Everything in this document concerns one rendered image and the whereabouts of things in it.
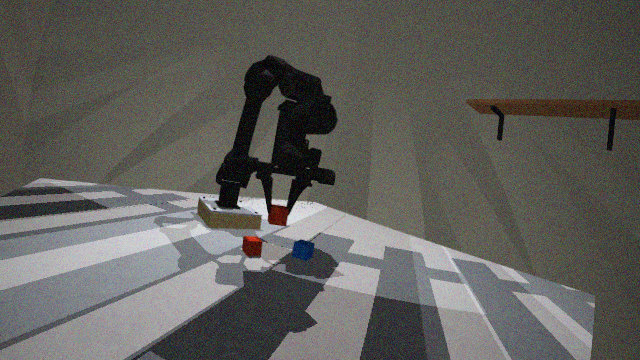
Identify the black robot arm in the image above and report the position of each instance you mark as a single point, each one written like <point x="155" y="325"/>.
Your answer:
<point x="312" y="114"/>

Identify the red cube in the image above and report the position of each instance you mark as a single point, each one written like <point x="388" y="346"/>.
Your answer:
<point x="278" y="215"/>
<point x="252" y="246"/>

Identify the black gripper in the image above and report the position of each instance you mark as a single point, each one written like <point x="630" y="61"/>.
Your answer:
<point x="265" y="169"/>

